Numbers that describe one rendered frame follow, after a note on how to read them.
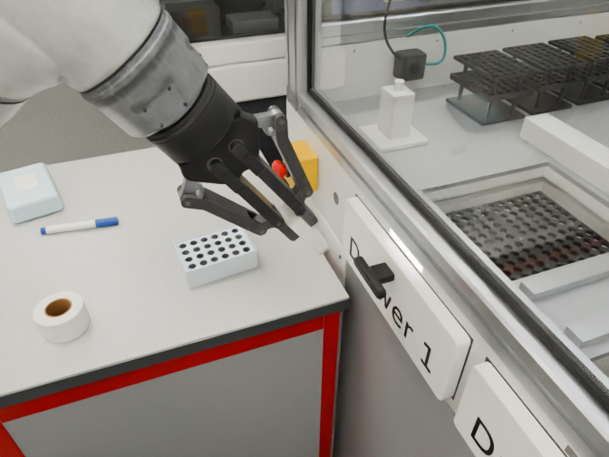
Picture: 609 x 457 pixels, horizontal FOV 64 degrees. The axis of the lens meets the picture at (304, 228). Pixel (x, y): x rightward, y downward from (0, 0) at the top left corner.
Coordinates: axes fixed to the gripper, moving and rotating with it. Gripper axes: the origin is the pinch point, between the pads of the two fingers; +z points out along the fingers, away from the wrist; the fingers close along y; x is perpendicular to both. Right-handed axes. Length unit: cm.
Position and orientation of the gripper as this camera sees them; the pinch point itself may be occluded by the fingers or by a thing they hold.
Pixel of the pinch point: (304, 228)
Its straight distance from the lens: 54.1
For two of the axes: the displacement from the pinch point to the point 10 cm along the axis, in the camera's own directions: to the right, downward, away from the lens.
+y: 7.7, -6.3, -1.3
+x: -3.5, -5.8, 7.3
